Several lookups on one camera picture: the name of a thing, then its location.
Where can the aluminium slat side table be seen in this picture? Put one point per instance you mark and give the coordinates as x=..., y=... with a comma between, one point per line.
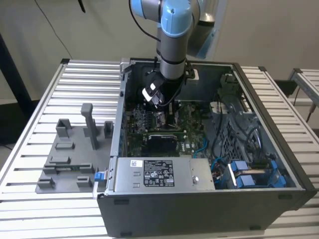
x=309, y=77

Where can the black pointed object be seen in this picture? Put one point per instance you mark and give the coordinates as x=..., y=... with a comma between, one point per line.
x=81, y=5

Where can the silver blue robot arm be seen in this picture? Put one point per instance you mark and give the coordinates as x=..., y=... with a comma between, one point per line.
x=174, y=49

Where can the grey parts rack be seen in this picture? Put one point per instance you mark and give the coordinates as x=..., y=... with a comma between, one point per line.
x=74, y=152

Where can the silver power supply box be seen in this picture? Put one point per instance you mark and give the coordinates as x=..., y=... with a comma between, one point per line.
x=124, y=174

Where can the grey plastic drive bracket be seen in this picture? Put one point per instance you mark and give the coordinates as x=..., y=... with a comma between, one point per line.
x=228, y=83

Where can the black grey PC case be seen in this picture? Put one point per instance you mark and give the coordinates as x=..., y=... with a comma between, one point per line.
x=174, y=214

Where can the CPU socket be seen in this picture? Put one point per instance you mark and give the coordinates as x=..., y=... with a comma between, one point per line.
x=159, y=117

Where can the black graphics card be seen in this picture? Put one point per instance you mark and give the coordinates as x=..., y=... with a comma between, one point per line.
x=162, y=144

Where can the black desk frame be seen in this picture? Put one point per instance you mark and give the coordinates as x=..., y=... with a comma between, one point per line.
x=15, y=77

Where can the grey perforated drive cage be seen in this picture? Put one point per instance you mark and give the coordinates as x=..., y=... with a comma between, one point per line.
x=230, y=145

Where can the green motherboard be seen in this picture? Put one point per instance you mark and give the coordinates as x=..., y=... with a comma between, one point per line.
x=192, y=122

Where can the blue plastic case latch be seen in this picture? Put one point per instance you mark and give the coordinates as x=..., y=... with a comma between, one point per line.
x=99, y=176

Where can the blue disk carrier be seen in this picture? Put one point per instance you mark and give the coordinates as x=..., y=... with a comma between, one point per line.
x=240, y=166
x=245, y=180

